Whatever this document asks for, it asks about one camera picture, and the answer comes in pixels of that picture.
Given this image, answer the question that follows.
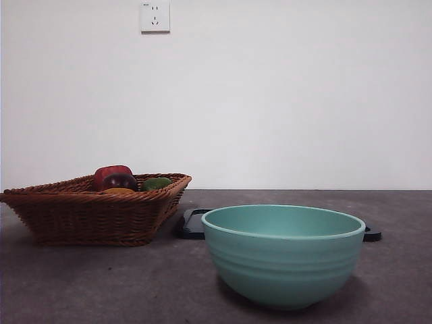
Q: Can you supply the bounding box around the teal ceramic bowl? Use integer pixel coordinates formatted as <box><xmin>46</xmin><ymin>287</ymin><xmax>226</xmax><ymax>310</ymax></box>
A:
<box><xmin>201</xmin><ymin>203</ymin><xmax>367</xmax><ymax>301</ymax></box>

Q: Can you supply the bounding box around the green avocado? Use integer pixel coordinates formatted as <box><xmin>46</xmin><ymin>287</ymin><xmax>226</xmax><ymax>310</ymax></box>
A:
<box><xmin>140</xmin><ymin>177</ymin><xmax>173</xmax><ymax>192</ymax></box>

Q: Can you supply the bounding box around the dark green rectangular tray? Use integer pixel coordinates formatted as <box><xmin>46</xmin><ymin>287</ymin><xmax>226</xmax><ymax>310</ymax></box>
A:
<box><xmin>174</xmin><ymin>208</ymin><xmax>382</xmax><ymax>242</ymax></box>

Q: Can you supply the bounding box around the dark purple plum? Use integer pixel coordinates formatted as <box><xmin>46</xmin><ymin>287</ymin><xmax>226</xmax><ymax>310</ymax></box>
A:
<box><xmin>102</xmin><ymin>173</ymin><xmax>138</xmax><ymax>192</ymax></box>

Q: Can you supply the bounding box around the red apple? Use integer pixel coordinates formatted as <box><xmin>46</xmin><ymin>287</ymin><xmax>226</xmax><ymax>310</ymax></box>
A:
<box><xmin>93</xmin><ymin>165</ymin><xmax>135</xmax><ymax>192</ymax></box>

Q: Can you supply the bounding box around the brown wicker basket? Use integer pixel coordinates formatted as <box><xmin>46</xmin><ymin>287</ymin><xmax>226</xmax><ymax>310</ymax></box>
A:
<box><xmin>0</xmin><ymin>173</ymin><xmax>192</xmax><ymax>247</ymax></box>

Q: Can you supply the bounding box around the white wall socket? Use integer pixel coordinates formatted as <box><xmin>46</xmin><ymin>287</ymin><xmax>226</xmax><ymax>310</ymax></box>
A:
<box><xmin>140</xmin><ymin>1</ymin><xmax>171</xmax><ymax>34</ymax></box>

